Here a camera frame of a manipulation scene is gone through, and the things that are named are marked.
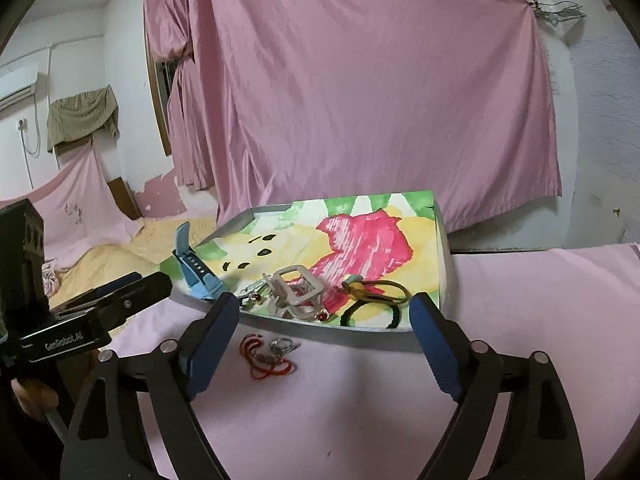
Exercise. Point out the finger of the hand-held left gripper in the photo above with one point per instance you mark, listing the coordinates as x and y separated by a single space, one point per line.
145 292
117 284

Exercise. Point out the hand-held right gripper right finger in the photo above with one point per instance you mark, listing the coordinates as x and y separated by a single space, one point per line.
435 345

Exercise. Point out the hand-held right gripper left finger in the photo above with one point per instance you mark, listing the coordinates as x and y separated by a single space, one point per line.
210 345

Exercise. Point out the blue wrist watch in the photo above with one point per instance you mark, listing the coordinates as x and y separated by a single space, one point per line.
200 275

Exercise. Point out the small silver earring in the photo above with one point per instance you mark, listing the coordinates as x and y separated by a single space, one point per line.
252 292
324 315

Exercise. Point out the beige hair claw clip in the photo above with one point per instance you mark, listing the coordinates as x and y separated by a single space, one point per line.
295 295

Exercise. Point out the floral printed grey box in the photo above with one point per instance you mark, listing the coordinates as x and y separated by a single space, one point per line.
300 245

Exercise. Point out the person's left hand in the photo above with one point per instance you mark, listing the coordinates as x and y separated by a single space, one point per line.
35 397

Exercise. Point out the crumpled pink cloth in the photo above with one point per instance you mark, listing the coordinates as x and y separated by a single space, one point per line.
50 277

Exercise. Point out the yellow blanket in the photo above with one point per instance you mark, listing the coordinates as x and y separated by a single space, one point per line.
125 250

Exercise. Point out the dark wooden board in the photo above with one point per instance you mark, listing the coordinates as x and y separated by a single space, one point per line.
125 200

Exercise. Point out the pink embroidered sheet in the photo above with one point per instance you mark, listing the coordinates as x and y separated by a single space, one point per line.
85 205

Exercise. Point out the pink tablecloth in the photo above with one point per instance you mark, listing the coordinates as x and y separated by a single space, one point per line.
525 320

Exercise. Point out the olive green cloth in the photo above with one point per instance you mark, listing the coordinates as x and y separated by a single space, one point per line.
80 115

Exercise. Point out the tied pink curtain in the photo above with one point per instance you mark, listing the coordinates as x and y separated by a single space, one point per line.
185 125

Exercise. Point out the white air conditioner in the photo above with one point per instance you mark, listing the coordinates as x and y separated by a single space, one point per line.
17 87

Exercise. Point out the large pink curtain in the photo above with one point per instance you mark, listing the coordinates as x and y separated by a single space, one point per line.
375 85

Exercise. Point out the wooden window frame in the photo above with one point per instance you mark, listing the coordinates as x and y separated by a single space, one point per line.
161 110

